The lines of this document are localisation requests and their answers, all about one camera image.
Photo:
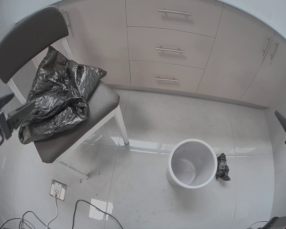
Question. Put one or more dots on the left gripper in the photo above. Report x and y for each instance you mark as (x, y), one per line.
(4, 125)

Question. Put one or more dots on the crumpled black plastic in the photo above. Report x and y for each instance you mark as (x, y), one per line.
(222, 166)

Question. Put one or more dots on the black plastic bag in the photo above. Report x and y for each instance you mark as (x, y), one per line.
(58, 89)

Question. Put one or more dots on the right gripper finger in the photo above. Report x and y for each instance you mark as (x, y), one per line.
(282, 121)

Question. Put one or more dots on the beige cabinet with drawers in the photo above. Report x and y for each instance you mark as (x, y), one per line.
(169, 33)

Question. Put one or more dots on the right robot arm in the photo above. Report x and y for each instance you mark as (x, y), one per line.
(276, 223)

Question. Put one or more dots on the white trash bin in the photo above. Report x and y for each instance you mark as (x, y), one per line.
(192, 164)

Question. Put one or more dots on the grey padded white chair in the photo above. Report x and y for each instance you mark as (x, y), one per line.
(13, 56)

